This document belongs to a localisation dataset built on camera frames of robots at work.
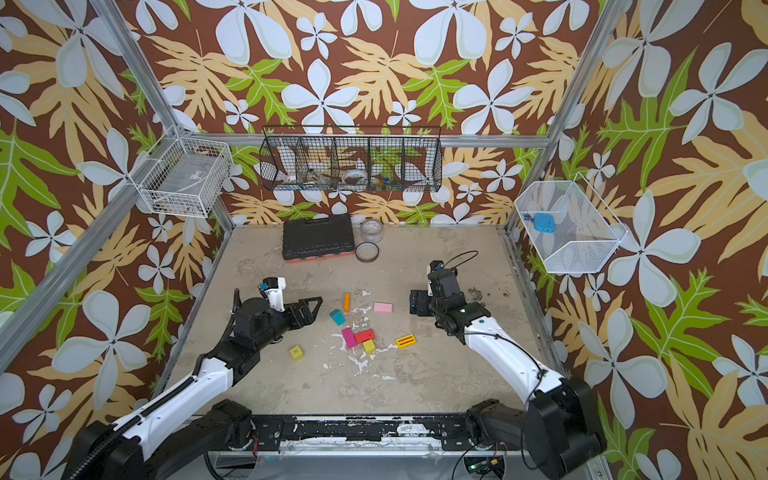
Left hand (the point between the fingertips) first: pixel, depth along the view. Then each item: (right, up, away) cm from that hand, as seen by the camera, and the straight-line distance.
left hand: (310, 298), depth 81 cm
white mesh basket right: (+74, +20, +2) cm, 76 cm away
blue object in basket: (+67, +22, +5) cm, 71 cm away
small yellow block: (+16, -15, +5) cm, 22 cm away
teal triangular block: (+6, -8, +14) cm, 17 cm away
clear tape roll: (+15, +22, +38) cm, 46 cm away
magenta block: (+10, -14, +9) cm, 19 cm away
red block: (+15, -13, +10) cm, 22 cm away
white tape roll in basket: (+11, +38, +17) cm, 44 cm away
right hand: (+30, 0, +4) cm, 31 cm away
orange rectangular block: (+8, -4, +16) cm, 18 cm away
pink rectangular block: (+19, -5, +15) cm, 25 cm away
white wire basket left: (-39, +35, +5) cm, 53 cm away
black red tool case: (-5, +18, +31) cm, 37 cm away
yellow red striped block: (+27, -14, +8) cm, 32 cm away
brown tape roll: (+14, +13, +32) cm, 37 cm away
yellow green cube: (-5, -17, +4) cm, 18 cm away
